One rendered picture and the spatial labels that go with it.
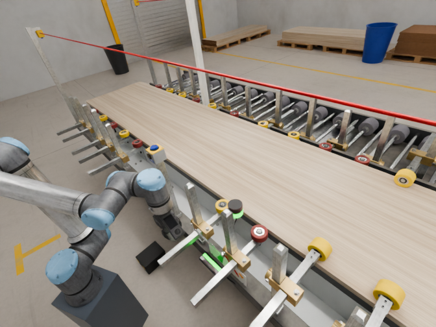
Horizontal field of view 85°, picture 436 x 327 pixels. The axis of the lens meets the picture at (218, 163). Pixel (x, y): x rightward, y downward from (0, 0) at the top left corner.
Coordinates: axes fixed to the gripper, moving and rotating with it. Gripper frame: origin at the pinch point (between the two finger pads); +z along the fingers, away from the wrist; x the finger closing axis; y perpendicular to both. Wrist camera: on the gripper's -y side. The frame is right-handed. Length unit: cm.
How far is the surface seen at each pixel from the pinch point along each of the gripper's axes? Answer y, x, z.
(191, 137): 72, -64, 7
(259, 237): -23.7, -28.0, 6.2
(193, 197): 6.1, -16.6, -9.3
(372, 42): 116, -570, 55
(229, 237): -18.7, -14.8, -3.4
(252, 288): -29.4, -15.5, 26.8
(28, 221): 217, 75, 97
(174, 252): 3.3, 1.8, 11.3
